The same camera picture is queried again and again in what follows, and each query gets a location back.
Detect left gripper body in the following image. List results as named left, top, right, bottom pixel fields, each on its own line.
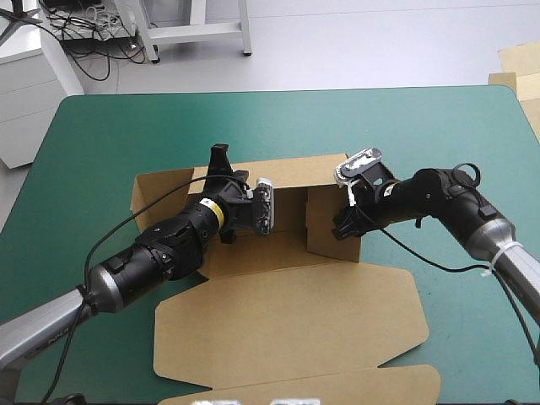
left=204, top=170, right=257, bottom=236

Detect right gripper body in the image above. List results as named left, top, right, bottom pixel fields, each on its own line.
left=349, top=180, right=394, bottom=234

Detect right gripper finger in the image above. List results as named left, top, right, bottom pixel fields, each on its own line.
left=332, top=206, right=365, bottom=243

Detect brown cardboard box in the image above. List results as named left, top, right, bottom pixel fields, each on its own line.
left=129, top=153, right=443, bottom=405

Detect white cabinet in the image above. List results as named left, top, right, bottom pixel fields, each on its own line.
left=0, top=19, right=86, bottom=170

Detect pale cardboard sheet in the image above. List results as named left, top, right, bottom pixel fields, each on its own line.
left=498, top=40, right=540, bottom=78

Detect black chair base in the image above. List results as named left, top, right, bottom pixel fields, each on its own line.
left=0, top=0, right=45, bottom=46

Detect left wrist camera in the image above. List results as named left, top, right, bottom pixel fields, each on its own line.
left=251, top=176, right=277, bottom=238

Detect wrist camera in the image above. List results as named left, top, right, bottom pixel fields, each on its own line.
left=334, top=147, right=384, bottom=189
left=251, top=176, right=277, bottom=238

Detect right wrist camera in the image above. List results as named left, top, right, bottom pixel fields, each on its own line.
left=334, top=147, right=384, bottom=189

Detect black cable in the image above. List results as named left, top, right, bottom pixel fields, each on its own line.
left=358, top=206, right=540, bottom=356
left=41, top=174, right=212, bottom=405

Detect white table frame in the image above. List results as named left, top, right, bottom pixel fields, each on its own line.
left=112, top=0, right=254, bottom=66

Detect black floor cables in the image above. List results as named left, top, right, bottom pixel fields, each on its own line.
left=40, top=0, right=149, bottom=82

